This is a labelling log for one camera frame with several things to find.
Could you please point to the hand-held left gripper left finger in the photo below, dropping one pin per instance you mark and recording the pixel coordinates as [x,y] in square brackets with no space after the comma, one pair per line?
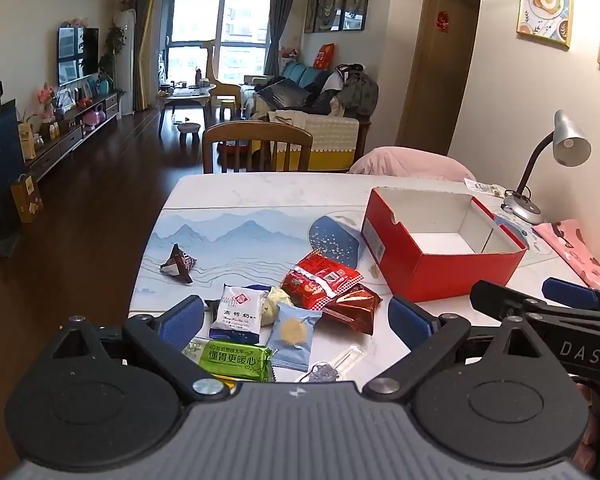
[182,322]

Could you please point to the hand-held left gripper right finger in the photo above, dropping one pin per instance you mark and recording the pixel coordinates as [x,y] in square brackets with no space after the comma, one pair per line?
[410,322]

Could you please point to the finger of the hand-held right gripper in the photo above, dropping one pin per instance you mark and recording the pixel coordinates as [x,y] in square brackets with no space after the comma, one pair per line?
[495,297]
[570,290]

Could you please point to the white milk candy packet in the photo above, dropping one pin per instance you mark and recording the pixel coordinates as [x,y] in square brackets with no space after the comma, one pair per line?
[237,312]

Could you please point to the red cardboard box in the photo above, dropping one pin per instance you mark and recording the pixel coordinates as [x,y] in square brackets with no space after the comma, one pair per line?
[430,270]

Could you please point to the brown-red snack packet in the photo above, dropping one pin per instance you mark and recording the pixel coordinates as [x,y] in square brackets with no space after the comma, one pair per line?
[355,310]

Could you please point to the dark triangular chocolate packet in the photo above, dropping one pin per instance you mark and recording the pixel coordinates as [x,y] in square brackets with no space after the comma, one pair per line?
[179,264]

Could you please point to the green biscuit packet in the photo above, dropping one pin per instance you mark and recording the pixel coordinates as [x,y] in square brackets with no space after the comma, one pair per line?
[235,360]

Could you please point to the pale gold star packet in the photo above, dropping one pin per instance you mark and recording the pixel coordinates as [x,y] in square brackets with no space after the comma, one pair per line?
[275,305]

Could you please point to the red snack packet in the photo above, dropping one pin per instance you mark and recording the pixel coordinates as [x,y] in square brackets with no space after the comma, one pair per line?
[320,280]

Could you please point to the teal candy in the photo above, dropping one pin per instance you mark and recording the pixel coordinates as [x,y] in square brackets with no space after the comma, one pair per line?
[322,372]

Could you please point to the light blue cookie packet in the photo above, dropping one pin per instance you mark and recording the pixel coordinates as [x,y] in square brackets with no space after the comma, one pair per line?
[292,335]

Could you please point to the person's right hand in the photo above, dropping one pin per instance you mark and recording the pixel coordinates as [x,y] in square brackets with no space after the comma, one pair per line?
[587,450]

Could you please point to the pink plastic bag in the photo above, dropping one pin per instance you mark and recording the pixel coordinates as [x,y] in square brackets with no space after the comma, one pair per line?
[575,247]

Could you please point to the silver desk lamp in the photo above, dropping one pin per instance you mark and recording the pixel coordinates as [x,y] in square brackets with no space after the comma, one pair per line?
[570,142]

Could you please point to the small dark round stool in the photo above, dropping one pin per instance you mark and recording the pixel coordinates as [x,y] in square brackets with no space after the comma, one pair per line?
[188,129]

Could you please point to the brown paper bag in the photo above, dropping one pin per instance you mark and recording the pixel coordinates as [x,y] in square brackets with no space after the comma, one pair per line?
[27,200]

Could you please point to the wooden dining chair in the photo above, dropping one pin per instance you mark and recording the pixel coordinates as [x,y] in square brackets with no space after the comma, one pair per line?
[257,132]

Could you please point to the cream lace sofa cover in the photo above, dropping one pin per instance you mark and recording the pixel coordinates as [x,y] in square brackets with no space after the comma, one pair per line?
[330,132]

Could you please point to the wooden television cabinet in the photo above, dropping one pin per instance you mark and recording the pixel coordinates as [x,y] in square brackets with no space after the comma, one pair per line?
[65,140]

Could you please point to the small yellow stool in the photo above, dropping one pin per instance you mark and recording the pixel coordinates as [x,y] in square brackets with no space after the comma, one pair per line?
[227,107]

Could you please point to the wooden door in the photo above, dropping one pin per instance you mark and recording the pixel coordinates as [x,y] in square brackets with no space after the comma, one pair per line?
[430,85]

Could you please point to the pink kettlebell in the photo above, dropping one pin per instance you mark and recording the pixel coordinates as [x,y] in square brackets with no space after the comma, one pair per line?
[94,117]

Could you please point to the wooden coffee table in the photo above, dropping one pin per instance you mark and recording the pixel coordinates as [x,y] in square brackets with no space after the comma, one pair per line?
[187,96]

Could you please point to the wooden giraffe chair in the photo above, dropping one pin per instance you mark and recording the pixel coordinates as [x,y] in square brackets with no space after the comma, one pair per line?
[225,90]

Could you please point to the black appliance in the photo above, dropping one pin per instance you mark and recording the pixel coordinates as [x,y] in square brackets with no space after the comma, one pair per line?
[0,170]

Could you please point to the beige paper bag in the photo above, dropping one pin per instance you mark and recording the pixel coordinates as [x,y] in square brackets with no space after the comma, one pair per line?
[26,142]

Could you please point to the pile of dark clothes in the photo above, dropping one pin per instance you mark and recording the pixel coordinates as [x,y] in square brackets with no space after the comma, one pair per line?
[357,90]

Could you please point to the black cushion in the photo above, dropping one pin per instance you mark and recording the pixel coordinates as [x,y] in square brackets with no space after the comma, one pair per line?
[280,94]

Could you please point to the white tower air conditioner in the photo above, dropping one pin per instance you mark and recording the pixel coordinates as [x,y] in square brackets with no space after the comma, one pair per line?
[125,60]

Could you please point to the teal sofa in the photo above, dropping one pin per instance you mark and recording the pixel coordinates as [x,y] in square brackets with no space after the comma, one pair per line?
[300,72]

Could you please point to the red gift bag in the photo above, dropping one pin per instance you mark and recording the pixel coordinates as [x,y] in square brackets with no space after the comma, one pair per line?
[324,56]

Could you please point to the yellow grey curtain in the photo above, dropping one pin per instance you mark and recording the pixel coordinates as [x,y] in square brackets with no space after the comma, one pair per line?
[142,45]

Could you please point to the green climbing plant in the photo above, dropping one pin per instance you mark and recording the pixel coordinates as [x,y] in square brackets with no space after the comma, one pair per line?
[112,50]

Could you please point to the red door ornament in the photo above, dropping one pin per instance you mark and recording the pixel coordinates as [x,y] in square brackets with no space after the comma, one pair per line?
[443,21]

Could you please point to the gold framed food picture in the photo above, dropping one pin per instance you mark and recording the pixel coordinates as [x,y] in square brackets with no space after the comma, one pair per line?
[545,5]

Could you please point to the large window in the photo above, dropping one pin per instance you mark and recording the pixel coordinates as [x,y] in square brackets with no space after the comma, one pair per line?
[215,25]

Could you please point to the wall television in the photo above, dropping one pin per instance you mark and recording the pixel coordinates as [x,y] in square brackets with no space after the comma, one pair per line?
[77,55]

